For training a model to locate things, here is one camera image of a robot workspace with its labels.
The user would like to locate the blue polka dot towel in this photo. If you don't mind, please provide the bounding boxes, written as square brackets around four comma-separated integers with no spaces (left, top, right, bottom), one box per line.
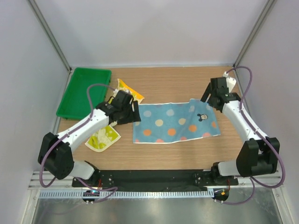
[133,98,221,144]

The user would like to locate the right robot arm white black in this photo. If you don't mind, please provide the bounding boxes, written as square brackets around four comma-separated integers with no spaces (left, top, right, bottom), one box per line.
[201,77,280,185]

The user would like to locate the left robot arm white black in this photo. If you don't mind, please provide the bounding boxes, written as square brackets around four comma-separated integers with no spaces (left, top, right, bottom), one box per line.
[38,91,141,187]

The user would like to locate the yellow green patterned towel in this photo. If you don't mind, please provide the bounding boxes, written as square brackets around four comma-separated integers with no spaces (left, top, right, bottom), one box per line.
[85,78,144,153]

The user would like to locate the green plastic tray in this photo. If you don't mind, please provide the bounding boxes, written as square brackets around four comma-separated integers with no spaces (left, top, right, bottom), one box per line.
[56,68,112,120]

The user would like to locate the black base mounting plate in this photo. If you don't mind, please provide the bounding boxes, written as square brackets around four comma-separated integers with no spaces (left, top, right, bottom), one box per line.
[84,169,238,192]

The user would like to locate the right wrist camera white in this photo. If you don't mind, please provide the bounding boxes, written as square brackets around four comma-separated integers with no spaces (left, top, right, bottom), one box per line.
[222,71,236,93]

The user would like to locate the white slotted cable duct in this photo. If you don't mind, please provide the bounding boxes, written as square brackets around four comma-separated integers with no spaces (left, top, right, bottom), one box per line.
[39,189,214,199]

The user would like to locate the right aluminium frame post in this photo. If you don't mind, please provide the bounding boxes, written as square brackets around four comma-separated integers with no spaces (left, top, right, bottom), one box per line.
[233,0,277,67]

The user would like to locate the aluminium frame post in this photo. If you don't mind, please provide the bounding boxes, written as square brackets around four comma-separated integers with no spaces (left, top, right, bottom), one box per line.
[233,0,277,67]
[27,0,71,73]

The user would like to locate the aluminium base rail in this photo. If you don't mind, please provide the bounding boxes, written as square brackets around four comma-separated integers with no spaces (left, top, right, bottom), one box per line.
[28,168,285,190]

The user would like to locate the left aluminium frame post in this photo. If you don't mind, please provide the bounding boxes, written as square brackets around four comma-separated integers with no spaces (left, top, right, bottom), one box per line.
[27,0,71,73]

